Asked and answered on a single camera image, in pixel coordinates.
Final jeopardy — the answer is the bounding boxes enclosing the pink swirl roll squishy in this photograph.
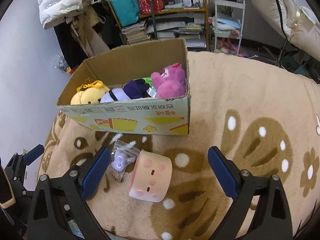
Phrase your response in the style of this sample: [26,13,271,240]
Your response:
[129,151,172,203]

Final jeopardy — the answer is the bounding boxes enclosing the yellow dog plush toy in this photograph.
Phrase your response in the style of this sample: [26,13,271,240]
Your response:
[70,80,110,105]

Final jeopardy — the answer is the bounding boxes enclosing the white-haired purple doll plush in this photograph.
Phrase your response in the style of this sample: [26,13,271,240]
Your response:
[100,80,143,103]

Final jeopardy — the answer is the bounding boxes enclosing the green tissue pack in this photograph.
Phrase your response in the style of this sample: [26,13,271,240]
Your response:
[135,77,156,98]

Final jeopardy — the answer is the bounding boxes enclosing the pink bear plush toy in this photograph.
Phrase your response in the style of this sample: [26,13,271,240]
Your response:
[151,63,186,99]

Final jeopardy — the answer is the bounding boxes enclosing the purple toy in plastic bag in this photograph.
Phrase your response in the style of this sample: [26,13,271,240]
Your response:
[107,140,140,182]

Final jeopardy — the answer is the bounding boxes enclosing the beige patterned plush blanket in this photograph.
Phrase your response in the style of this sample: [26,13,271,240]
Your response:
[39,52,319,239]

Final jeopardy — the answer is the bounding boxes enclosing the plastic bag of toys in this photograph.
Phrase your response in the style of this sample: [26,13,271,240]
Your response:
[54,54,75,75]

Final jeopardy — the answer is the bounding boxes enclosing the open cardboard box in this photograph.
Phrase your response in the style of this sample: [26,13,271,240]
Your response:
[57,38,190,135]

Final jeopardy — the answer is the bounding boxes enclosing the beige trench coat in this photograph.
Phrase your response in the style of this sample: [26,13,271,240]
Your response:
[71,6,110,57]

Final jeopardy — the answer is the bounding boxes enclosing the stack of books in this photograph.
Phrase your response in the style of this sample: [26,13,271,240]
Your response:
[121,21,151,45]

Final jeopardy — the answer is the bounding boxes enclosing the teal bag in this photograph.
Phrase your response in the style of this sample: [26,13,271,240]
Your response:
[108,0,140,27]

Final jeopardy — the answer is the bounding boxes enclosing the white rolling cart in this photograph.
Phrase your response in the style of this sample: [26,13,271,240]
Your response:
[211,0,246,56]

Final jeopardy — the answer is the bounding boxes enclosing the wooden bookshelf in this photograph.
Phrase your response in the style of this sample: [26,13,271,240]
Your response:
[105,0,209,50]

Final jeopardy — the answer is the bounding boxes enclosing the green pole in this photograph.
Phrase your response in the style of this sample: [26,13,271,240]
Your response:
[149,0,158,40]

